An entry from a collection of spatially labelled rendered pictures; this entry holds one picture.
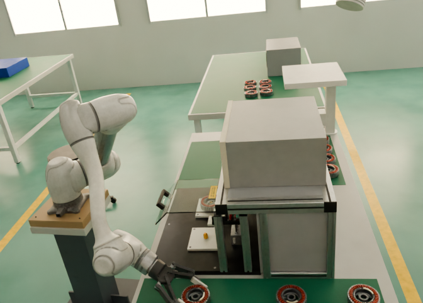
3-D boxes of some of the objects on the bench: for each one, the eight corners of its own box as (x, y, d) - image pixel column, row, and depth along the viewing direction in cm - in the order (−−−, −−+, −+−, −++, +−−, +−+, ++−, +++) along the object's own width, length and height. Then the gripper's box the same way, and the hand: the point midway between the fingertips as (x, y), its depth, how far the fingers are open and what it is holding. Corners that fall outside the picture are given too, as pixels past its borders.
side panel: (263, 278, 168) (259, 213, 153) (263, 273, 170) (259, 209, 156) (334, 278, 163) (336, 212, 149) (333, 273, 166) (335, 207, 152)
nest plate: (187, 251, 184) (187, 249, 184) (192, 229, 198) (192, 227, 197) (220, 251, 182) (220, 248, 182) (223, 228, 195) (223, 227, 195)
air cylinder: (231, 244, 185) (230, 235, 182) (232, 234, 191) (231, 224, 189) (242, 244, 184) (242, 235, 182) (243, 234, 191) (242, 224, 188)
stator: (275, 291, 161) (274, 284, 159) (304, 290, 160) (304, 282, 158) (277, 314, 151) (277, 307, 149) (308, 313, 150) (308, 305, 148)
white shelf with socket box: (286, 153, 259) (284, 84, 239) (284, 128, 292) (282, 65, 272) (344, 151, 254) (347, 79, 234) (335, 126, 287) (337, 62, 267)
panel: (260, 273, 168) (255, 212, 154) (260, 184, 226) (257, 135, 213) (262, 273, 167) (259, 212, 154) (263, 184, 226) (260, 135, 213)
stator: (177, 307, 159) (175, 300, 157) (190, 286, 167) (189, 280, 166) (203, 316, 154) (201, 308, 152) (215, 294, 163) (214, 287, 161)
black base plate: (150, 274, 176) (149, 271, 175) (177, 191, 233) (177, 188, 232) (260, 274, 169) (260, 271, 168) (261, 189, 226) (261, 186, 225)
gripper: (165, 252, 174) (209, 283, 171) (133, 293, 156) (181, 328, 153) (170, 242, 170) (215, 273, 166) (138, 282, 151) (187, 319, 148)
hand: (195, 297), depth 160 cm, fingers closed on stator, 11 cm apart
